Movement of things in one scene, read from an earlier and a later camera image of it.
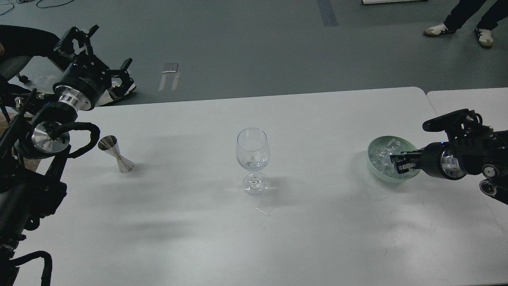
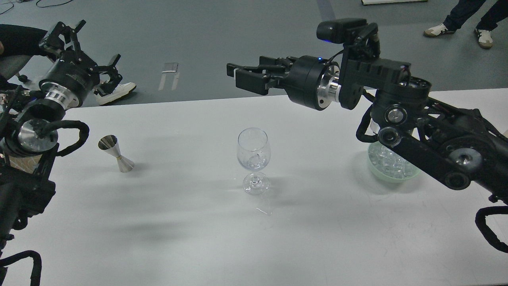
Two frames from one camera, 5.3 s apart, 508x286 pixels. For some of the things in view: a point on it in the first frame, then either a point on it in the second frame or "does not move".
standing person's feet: [462, 10] does not move
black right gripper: [430, 154] to [308, 80]
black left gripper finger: [82, 36] to [54, 41]
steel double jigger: [109, 144] does not move
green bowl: [379, 151] does not move
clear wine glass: [253, 154] does not move
